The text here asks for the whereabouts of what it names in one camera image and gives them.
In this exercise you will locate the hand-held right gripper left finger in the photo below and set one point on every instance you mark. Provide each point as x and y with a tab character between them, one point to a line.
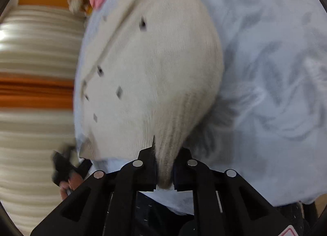
147	167

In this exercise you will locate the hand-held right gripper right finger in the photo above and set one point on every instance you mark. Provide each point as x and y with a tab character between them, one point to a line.
182	172

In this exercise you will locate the white knit sweater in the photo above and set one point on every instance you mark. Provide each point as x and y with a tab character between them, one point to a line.
158	77

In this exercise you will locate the person's left hand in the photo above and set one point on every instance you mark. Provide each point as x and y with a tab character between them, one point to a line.
74	181

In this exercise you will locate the white and orange striped curtain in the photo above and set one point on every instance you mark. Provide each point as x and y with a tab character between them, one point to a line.
35	128

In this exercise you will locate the light blue leaf print blanket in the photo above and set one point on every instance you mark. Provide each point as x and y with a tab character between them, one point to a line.
268	85

